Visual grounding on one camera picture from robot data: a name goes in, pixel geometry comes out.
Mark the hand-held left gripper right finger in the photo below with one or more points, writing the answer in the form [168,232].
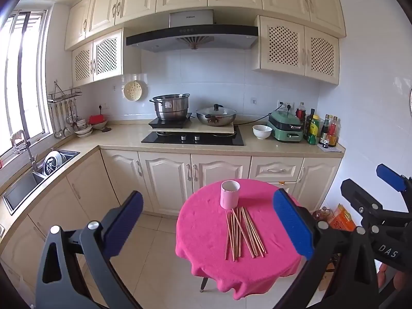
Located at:
[293,222]

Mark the steel faucet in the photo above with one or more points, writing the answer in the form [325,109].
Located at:
[30,154]

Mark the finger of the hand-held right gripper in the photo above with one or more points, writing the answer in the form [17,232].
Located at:
[357,196]
[391,177]

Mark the round dish in sink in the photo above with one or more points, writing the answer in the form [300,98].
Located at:
[53,164]

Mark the pink cup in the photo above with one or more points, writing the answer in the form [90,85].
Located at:
[229,199]

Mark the bundle of chopsticks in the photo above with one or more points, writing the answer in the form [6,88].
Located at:
[239,231]

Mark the stainless steel pot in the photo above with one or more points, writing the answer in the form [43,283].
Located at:
[170,107]

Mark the steel wall rack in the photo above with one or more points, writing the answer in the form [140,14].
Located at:
[64,96]

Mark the hanging steel spatula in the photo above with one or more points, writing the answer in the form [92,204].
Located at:
[74,120]

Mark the red label sauce bottle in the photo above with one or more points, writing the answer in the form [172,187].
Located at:
[334,136]

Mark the small white wall socket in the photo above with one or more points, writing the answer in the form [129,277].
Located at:
[103,106]

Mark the wok with glass lid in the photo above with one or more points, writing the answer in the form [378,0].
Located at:
[215,116]

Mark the stack of ceramic bowls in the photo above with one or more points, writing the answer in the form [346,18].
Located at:
[84,130]

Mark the white paper sheet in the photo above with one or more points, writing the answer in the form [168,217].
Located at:
[333,149]

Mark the ceramic bowl under red container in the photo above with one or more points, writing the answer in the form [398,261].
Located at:
[99,126]

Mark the yellow green bottle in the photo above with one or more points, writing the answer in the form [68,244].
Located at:
[314,132]

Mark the steel ladle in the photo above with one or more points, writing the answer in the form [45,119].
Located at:
[66,131]
[57,133]

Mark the steel sink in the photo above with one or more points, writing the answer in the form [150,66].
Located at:
[22,188]

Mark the red drink bottle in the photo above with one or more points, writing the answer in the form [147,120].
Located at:
[300,114]

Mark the dark sauce bottle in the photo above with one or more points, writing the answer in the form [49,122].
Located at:
[324,130]

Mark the beige board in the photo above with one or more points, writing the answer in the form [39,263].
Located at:
[193,130]

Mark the dark glass bottle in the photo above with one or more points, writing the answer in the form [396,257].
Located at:
[309,125]

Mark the black induction cooker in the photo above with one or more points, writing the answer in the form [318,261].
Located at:
[170,123]

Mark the beige kitchen countertop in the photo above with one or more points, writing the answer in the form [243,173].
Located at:
[128,135]

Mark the black range hood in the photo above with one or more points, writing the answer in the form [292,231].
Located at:
[193,37]

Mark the orange bag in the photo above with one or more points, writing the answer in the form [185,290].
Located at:
[341,219]

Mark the green electric cooker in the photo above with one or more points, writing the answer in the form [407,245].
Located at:
[286,127]

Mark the red container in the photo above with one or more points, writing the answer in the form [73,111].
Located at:
[96,119]

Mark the person's right hand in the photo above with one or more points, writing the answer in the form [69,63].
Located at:
[383,276]

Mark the wide white wall socket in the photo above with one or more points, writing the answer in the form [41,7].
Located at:
[288,105]

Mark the slim condiment bottle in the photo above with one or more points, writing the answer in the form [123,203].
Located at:
[330,122]

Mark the white bowl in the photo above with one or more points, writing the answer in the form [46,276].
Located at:
[262,132]

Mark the sliding window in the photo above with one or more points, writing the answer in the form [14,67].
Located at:
[29,70]

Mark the pink tablecloth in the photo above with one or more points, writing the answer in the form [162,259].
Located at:
[206,231]

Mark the black glass gas hob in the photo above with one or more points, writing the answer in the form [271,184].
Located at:
[209,139]

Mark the wide cream lattice-door cabinet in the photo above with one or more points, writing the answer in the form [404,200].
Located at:
[304,48]

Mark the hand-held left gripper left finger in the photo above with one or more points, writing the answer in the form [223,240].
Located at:
[125,219]

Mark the small cream lattice-door cabinet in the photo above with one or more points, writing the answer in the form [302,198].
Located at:
[93,58]

